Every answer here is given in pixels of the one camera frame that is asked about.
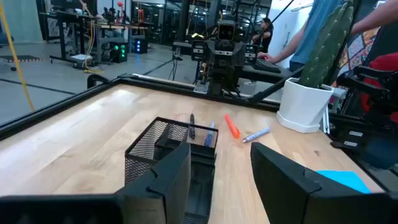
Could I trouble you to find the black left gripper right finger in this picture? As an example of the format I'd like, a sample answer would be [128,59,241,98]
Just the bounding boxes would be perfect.
[250,142,374,224]

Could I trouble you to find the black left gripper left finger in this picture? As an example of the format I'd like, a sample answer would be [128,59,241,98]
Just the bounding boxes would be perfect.
[115,142,192,224]

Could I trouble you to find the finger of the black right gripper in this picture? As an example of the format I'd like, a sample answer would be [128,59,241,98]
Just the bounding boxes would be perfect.
[205,40,221,68]
[230,40,246,68]

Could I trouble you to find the black mesh desk organizer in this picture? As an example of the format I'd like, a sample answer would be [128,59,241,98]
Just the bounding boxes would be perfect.
[124,116,219,224]

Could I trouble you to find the orange highlighter marker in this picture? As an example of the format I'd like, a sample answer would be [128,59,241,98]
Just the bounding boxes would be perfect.
[224,114,241,139]

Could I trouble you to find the black pen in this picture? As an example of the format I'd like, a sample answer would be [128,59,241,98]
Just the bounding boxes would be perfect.
[189,113,196,140]

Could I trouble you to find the blue sticky note pad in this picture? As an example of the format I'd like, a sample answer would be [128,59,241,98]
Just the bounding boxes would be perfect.
[315,170,373,194]

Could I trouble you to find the purple silver pen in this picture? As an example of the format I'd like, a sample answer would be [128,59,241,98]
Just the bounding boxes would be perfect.
[242,126,272,144]

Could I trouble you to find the black keyboard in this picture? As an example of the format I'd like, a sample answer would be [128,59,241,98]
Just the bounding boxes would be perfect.
[253,58,282,75]

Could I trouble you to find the computer with blue lights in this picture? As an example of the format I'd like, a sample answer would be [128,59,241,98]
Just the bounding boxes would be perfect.
[133,37,149,55]

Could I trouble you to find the white plant pot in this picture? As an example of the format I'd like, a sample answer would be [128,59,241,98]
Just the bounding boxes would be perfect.
[275,77,335,134]

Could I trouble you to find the green cactus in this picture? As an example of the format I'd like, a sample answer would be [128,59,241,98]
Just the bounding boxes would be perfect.
[298,0,354,90]

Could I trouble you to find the computer with green lights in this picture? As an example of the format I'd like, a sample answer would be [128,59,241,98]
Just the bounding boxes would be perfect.
[110,42,128,63]

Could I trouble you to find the colourful patterned cloth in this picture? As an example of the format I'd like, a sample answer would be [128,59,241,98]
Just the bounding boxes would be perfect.
[338,27,381,72]

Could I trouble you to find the black desk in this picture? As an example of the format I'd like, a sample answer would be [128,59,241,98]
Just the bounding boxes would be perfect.
[39,11,94,67]

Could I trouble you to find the black floor mat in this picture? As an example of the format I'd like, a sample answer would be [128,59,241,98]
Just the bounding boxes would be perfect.
[0,55,42,63]

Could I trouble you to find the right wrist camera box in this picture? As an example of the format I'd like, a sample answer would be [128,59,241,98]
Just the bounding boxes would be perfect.
[216,20,237,41]

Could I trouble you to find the yellow cable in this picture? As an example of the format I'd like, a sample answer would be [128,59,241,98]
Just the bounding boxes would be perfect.
[0,0,35,112]

